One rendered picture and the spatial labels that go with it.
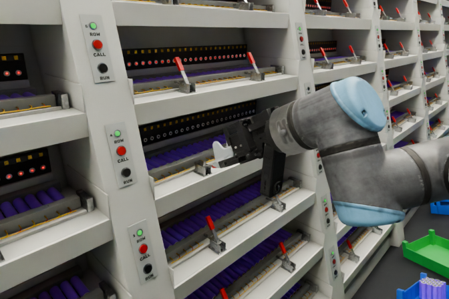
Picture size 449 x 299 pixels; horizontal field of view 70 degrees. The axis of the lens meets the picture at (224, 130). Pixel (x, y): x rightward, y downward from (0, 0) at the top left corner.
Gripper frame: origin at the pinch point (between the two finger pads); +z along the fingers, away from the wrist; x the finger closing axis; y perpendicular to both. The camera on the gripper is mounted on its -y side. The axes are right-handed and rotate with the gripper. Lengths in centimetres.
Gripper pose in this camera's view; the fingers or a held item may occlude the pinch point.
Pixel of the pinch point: (220, 165)
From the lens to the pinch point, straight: 73.4
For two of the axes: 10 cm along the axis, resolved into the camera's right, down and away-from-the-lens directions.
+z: -6.3, 2.9, 7.2
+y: -3.5, -9.3, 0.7
